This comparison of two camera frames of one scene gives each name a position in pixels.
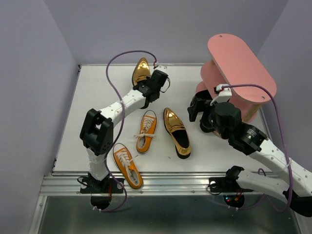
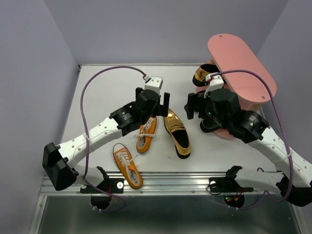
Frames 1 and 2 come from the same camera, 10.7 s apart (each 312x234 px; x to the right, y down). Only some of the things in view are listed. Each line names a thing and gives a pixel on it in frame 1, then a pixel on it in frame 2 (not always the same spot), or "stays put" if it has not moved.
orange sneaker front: (123, 159) stays put
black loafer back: (208, 124) stays put
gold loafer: (178, 132) stays put
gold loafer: (141, 71) -> (199, 77)
